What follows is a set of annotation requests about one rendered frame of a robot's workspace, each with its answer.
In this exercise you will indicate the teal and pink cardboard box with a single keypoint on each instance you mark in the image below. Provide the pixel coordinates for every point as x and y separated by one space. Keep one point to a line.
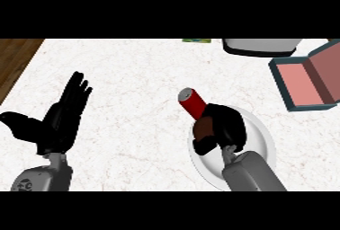
304 81

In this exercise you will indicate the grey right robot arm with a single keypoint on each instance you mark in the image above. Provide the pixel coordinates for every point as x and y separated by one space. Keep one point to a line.
250 170

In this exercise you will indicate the white plate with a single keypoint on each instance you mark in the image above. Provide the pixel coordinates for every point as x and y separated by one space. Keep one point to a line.
260 140

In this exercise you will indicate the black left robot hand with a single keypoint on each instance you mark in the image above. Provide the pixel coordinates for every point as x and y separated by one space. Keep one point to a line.
59 122

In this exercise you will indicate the brown cupcake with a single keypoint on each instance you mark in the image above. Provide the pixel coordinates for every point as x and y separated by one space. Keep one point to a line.
204 128

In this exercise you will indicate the green patterned object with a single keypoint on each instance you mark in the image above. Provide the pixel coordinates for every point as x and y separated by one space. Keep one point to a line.
196 40

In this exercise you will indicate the red can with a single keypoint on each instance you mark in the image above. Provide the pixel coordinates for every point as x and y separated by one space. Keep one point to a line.
192 103

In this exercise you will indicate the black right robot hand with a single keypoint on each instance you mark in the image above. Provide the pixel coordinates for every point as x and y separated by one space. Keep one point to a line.
228 125

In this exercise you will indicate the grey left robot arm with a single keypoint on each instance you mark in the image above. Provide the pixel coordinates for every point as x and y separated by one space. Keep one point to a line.
44 175

